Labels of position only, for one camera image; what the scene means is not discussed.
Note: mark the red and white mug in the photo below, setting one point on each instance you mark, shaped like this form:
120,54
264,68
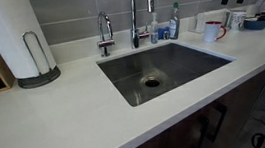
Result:
211,31

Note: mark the stainless steel sink basin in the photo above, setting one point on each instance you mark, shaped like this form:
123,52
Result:
178,62

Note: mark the round sink drain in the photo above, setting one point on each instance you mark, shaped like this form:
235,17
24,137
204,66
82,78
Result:
152,82

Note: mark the patterned paper cup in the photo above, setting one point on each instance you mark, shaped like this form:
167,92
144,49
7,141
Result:
238,21

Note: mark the blue bowl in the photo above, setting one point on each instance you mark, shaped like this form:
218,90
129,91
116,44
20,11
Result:
256,24

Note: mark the clear acrylic stand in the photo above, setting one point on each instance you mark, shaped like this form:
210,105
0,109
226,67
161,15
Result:
200,21

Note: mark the green-capped dish soap bottle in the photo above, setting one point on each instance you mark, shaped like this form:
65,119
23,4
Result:
174,25

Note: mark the blue sponge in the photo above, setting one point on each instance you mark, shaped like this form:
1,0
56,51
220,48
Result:
164,33

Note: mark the clear soap pump bottle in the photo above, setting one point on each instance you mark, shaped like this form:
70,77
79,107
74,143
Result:
154,31

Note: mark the tall chrome gooseneck faucet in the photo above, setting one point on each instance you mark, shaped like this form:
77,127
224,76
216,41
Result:
133,23

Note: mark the small chrome faucet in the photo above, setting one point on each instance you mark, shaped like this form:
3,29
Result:
105,43

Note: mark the dark lower cabinet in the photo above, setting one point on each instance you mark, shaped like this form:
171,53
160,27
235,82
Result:
167,140

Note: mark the white paper towel roll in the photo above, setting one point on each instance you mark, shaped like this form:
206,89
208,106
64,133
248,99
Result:
3,31

